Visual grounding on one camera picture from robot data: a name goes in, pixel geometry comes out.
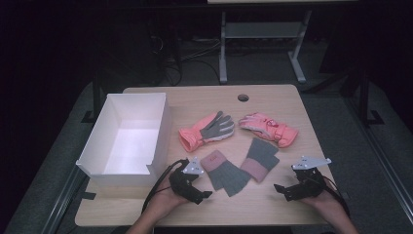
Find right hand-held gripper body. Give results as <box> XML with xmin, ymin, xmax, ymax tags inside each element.
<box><xmin>289</xmin><ymin>155</ymin><xmax>332</xmax><ymax>198</ymax></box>

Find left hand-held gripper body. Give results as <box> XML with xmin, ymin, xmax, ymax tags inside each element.
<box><xmin>169</xmin><ymin>156</ymin><xmax>209</xmax><ymax>197</ymax></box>

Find grey knit glove pink cuff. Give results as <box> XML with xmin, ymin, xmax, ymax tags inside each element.
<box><xmin>240</xmin><ymin>136</ymin><xmax>281</xmax><ymax>183</ymax></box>
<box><xmin>200</xmin><ymin>149</ymin><xmax>252</xmax><ymax>198</ymax></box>

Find pink glove with grey palm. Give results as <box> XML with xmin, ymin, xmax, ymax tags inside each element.
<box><xmin>177</xmin><ymin>110</ymin><xmax>236</xmax><ymax>153</ymax></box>

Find pink glove with buckle strap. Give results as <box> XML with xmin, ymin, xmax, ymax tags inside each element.
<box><xmin>238</xmin><ymin>112</ymin><xmax>299</xmax><ymax>149</ymax></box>

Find white box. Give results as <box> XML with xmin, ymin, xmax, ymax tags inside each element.
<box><xmin>75</xmin><ymin>92</ymin><xmax>172</xmax><ymax>188</ymax></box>

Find person's left hand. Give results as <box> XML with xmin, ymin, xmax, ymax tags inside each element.
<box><xmin>149</xmin><ymin>179</ymin><xmax>193</xmax><ymax>217</ymax></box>

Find person's right hand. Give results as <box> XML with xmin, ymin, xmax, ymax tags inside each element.
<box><xmin>301</xmin><ymin>181</ymin><xmax>346</xmax><ymax>222</ymax></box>

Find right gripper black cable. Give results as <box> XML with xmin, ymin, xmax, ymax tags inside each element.
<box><xmin>324</xmin><ymin>179</ymin><xmax>353</xmax><ymax>218</ymax></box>

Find aluminium floor rail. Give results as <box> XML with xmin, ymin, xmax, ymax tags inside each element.
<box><xmin>40</xmin><ymin>165</ymin><xmax>88</xmax><ymax>234</ymax></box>
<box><xmin>344</xmin><ymin>96</ymin><xmax>413</xmax><ymax>226</ymax></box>

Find bundle of floor cables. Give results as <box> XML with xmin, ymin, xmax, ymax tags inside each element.
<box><xmin>147</xmin><ymin>30</ymin><xmax>222</xmax><ymax>88</ymax></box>

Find grey metal desk frame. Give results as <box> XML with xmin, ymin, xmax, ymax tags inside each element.
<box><xmin>207</xmin><ymin>0</ymin><xmax>358</xmax><ymax>85</ymax></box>

